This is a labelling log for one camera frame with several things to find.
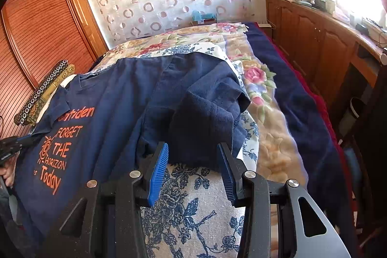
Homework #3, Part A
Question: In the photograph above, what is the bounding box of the dark red blanket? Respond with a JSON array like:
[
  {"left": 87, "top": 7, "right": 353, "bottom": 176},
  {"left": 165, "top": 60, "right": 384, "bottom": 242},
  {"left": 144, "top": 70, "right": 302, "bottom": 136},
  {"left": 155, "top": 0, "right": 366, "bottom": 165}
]
[{"left": 305, "top": 91, "right": 345, "bottom": 153}]

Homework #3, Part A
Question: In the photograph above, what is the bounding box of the white waste bin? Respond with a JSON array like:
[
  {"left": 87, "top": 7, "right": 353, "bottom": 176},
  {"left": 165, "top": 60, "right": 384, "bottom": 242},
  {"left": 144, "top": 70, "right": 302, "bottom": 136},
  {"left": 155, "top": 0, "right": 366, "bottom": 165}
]
[{"left": 349, "top": 96, "right": 368, "bottom": 120}]

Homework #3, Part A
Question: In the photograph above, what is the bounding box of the teal plastic object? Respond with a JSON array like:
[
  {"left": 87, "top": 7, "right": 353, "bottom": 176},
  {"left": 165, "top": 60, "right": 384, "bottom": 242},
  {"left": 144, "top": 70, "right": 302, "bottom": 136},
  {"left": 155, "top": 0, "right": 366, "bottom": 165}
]
[{"left": 190, "top": 11, "right": 217, "bottom": 26}]

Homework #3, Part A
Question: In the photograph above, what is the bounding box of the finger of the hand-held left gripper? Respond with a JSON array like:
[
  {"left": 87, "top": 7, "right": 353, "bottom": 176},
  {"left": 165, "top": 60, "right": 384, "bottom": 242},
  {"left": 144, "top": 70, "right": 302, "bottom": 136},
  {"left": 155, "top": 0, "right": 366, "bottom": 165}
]
[{"left": 0, "top": 135, "right": 37, "bottom": 157}]

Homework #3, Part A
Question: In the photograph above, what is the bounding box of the wooden sideboard cabinet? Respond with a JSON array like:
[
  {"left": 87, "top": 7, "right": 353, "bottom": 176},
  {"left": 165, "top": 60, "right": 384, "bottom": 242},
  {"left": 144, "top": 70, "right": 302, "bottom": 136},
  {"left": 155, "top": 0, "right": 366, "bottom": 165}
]
[{"left": 265, "top": 0, "right": 387, "bottom": 115}]

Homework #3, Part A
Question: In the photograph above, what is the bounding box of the clutter on cabinet top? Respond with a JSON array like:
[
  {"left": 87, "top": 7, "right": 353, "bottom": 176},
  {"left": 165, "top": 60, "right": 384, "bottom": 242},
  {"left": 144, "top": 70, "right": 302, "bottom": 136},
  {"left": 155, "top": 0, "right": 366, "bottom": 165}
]
[{"left": 266, "top": 0, "right": 387, "bottom": 48}]

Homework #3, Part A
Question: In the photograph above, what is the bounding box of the navy blue blanket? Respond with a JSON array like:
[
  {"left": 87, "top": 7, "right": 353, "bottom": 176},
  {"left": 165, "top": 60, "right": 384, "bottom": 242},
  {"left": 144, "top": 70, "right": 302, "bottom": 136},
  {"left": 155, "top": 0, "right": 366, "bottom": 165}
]
[{"left": 244, "top": 22, "right": 359, "bottom": 249}]

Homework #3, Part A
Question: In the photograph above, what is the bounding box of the blue floral white bedsheet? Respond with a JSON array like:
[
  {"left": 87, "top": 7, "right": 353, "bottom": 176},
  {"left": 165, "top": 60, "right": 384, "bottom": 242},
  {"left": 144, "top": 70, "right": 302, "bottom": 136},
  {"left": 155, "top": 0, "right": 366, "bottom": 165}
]
[{"left": 137, "top": 42, "right": 260, "bottom": 258}]

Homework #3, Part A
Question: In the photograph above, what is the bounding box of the pink rose floral blanket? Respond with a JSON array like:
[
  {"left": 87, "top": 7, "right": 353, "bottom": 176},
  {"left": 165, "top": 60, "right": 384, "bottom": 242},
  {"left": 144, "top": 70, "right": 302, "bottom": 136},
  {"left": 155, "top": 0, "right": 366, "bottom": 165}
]
[{"left": 107, "top": 22, "right": 307, "bottom": 189}]

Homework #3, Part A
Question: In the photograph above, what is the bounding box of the navy t-shirt with orange print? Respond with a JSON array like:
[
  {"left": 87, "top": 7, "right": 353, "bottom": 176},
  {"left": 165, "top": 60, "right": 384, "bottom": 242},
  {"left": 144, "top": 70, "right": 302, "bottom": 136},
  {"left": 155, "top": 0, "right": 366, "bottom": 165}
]
[{"left": 14, "top": 53, "right": 252, "bottom": 242}]

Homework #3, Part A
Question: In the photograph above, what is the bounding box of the wooden wardrobe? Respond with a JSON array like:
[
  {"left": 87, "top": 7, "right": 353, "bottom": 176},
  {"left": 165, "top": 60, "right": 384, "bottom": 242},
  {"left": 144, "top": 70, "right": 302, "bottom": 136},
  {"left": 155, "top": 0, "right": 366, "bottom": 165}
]
[{"left": 0, "top": 0, "right": 109, "bottom": 139}]

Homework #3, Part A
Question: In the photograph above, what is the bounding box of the gold patterned bolster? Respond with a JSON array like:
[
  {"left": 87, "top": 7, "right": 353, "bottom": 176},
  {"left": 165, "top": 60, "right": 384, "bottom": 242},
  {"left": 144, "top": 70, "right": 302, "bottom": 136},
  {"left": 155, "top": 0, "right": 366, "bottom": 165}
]
[{"left": 27, "top": 63, "right": 76, "bottom": 126}]

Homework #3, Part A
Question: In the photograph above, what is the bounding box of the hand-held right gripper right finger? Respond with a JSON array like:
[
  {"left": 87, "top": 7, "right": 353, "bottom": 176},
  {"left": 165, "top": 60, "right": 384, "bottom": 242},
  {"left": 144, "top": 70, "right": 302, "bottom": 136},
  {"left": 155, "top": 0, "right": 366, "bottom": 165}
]
[{"left": 218, "top": 141, "right": 353, "bottom": 258}]

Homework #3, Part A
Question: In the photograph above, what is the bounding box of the black ring-patterned bolster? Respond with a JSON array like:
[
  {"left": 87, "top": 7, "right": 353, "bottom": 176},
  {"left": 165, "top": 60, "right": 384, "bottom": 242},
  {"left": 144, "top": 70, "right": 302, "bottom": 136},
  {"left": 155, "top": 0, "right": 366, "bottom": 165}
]
[{"left": 14, "top": 58, "right": 69, "bottom": 125}]

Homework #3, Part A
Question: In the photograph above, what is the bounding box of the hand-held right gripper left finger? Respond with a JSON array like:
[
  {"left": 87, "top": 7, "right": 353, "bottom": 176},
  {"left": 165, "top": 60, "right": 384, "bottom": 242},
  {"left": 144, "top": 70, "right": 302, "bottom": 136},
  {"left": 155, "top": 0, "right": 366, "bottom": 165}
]
[{"left": 36, "top": 141, "right": 170, "bottom": 258}]

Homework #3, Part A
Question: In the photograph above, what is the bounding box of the dark cloth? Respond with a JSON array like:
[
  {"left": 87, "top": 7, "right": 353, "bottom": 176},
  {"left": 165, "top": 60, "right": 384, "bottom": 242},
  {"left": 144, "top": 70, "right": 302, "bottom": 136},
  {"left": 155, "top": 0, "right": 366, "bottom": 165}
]
[{"left": 0, "top": 185, "right": 34, "bottom": 258}]

